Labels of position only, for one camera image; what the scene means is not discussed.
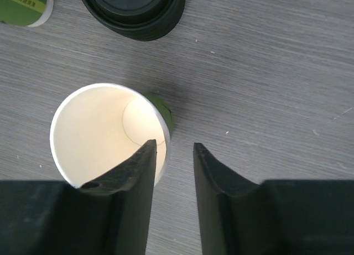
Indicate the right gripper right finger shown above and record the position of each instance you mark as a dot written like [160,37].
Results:
[281,216]

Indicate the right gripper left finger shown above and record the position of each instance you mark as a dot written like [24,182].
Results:
[107,215]

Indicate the single green paper cup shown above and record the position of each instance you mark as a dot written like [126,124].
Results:
[99,126]

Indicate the black cup lid stack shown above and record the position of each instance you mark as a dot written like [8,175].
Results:
[141,20]

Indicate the green paper cup stack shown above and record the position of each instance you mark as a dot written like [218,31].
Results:
[26,13]

